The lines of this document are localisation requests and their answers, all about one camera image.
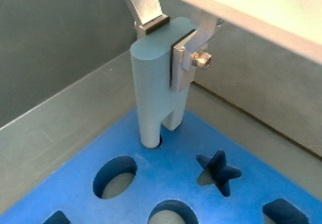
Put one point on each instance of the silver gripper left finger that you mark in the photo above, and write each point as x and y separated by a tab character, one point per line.
147	15

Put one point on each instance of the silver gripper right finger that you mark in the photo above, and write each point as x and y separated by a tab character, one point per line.
188	51

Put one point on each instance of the light blue square-circle peg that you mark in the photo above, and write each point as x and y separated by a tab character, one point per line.
160	104

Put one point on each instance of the blue shape-sorter block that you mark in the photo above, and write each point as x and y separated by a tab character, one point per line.
199	175

